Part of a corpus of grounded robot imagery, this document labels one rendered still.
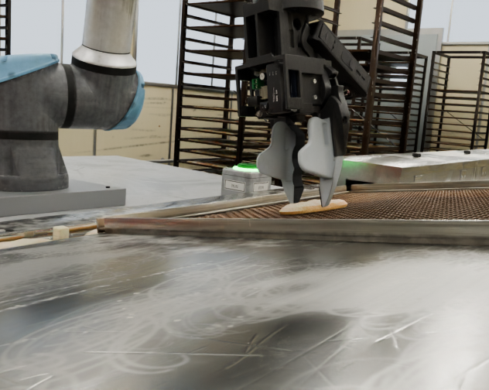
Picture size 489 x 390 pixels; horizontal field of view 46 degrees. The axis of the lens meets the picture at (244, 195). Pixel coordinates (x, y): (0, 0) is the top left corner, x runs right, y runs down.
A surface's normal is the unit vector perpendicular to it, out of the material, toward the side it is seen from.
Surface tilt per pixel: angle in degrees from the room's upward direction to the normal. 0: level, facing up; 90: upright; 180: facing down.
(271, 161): 86
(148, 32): 90
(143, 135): 90
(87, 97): 91
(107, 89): 105
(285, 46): 80
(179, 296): 10
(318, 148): 74
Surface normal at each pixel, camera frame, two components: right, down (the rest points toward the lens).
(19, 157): 0.22, -0.18
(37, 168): 0.59, -0.18
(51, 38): 0.78, 0.15
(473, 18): -0.62, 0.07
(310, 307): -0.07, -1.00
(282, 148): 0.64, 0.09
